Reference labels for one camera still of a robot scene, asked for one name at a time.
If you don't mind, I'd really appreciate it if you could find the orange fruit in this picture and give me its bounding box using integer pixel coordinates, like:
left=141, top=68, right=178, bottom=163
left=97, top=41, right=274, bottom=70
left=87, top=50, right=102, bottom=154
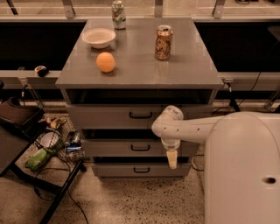
left=96, top=52, right=116, bottom=73

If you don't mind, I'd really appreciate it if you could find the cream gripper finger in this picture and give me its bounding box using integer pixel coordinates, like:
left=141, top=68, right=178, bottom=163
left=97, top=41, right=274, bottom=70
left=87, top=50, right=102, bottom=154
left=166, top=150, right=178, bottom=169

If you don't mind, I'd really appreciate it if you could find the grey drawer cabinet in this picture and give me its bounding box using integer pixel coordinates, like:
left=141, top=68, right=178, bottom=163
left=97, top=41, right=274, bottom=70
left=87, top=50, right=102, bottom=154
left=56, top=17, right=223, bottom=165

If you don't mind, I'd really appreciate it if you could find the grey bottom drawer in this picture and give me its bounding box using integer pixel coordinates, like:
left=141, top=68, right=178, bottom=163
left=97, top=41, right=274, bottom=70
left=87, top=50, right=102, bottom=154
left=92, top=163, right=191, bottom=178

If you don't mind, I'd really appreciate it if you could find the wire basket of clutter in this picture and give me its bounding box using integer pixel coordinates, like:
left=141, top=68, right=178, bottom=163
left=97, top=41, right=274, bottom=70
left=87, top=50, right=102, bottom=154
left=36, top=115, right=86, bottom=163

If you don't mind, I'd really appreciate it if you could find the white paper bowl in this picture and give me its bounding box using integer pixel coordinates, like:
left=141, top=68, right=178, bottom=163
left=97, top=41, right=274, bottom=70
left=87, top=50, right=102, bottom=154
left=82, top=28, right=116, bottom=49

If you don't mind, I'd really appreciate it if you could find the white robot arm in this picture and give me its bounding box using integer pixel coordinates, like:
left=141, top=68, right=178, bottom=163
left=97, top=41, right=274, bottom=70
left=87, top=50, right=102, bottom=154
left=151, top=106, right=280, bottom=224

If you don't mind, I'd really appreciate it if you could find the grey top drawer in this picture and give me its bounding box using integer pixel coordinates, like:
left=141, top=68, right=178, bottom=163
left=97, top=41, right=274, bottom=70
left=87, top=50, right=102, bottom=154
left=66, top=104, right=214, bottom=130

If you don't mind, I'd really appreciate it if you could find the green snack bag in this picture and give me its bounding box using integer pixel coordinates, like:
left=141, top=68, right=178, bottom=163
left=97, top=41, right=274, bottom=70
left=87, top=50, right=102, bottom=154
left=25, top=148, right=51, bottom=172

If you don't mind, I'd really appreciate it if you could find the black tripod leg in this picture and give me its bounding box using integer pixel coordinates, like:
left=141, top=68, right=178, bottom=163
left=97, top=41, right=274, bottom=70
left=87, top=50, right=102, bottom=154
left=226, top=82, right=240, bottom=112

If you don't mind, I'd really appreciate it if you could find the black folding table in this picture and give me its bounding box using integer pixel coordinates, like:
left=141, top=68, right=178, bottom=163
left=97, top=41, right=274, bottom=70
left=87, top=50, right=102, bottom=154
left=0, top=125, right=86, bottom=224

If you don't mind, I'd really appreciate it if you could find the grey drawer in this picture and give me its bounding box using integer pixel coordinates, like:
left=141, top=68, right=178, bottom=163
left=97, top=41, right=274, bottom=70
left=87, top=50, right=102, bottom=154
left=66, top=104, right=214, bottom=130
left=80, top=138, right=201, bottom=158
left=92, top=163, right=191, bottom=178

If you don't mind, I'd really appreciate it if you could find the brown gold soda can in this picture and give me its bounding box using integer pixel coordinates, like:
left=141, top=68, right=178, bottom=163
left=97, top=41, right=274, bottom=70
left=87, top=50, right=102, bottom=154
left=155, top=24, right=173, bottom=60

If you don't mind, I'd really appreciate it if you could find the black tape measure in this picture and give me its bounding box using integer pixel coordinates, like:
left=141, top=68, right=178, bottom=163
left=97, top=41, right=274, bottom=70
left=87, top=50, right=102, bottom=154
left=34, top=66, right=49, bottom=78

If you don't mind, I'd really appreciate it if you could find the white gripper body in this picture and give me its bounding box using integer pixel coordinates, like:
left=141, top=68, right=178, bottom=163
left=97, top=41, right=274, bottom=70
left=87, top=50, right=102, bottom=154
left=161, top=138, right=180, bottom=151

